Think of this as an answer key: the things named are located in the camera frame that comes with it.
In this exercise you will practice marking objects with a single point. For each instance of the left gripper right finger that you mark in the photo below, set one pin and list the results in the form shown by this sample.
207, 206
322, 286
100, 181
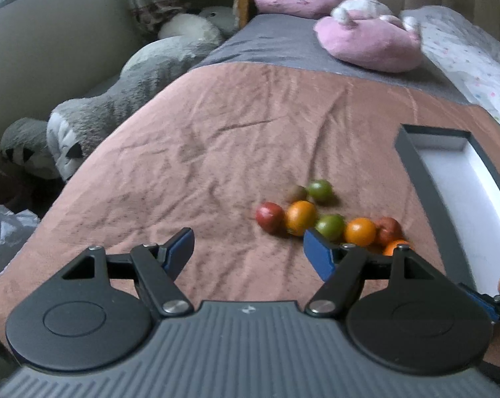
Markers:
340, 268

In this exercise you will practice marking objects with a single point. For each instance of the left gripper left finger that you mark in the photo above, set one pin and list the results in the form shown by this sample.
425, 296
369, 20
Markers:
157, 268

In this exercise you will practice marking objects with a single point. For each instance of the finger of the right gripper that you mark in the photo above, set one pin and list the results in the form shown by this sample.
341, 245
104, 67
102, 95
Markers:
488, 303

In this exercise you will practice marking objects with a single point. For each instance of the orange round fruit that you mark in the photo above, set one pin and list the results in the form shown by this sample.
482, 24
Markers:
361, 232

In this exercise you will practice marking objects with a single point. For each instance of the green tomato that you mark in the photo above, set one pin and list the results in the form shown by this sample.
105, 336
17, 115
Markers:
331, 226

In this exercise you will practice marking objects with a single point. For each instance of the orange tangerine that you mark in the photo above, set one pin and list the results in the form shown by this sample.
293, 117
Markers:
390, 248

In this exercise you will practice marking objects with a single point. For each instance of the red apple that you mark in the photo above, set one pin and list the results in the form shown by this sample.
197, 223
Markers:
388, 230

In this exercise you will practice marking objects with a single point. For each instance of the yellow orange fruit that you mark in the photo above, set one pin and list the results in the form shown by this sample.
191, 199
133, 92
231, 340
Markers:
300, 216

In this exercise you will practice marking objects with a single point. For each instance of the small green fruit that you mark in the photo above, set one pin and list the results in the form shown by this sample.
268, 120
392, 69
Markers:
321, 191

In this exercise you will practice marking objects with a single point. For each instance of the brown kiwi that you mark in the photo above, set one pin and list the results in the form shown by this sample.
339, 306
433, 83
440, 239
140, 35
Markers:
296, 193

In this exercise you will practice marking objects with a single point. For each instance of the dark red plum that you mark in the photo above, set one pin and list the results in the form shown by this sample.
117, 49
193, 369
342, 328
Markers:
269, 216

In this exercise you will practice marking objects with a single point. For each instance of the black box with white lining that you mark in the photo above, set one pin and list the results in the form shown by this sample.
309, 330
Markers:
459, 189

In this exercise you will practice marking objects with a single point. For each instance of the pink satin blanket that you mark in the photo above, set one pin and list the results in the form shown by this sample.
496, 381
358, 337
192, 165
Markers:
217, 142

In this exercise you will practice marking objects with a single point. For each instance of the white plastic bag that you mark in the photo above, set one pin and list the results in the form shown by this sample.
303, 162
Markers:
15, 230

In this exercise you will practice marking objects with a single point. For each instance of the grey white plush toy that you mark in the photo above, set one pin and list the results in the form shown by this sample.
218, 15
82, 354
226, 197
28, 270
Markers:
77, 126

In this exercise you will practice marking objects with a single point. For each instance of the grey raccoon plush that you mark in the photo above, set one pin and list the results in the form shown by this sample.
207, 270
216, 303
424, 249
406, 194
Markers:
24, 143

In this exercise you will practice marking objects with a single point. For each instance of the grey bed sheet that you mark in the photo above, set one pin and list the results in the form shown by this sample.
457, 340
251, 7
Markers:
289, 41

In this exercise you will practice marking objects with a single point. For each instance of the white polka dot duvet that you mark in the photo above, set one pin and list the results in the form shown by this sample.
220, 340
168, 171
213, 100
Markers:
467, 55

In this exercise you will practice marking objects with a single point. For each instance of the pink plush bunny pillow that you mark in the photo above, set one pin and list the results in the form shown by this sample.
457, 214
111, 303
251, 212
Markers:
365, 33

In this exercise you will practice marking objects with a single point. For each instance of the white round plush toy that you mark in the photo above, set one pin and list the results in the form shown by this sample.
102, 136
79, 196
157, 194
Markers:
191, 27

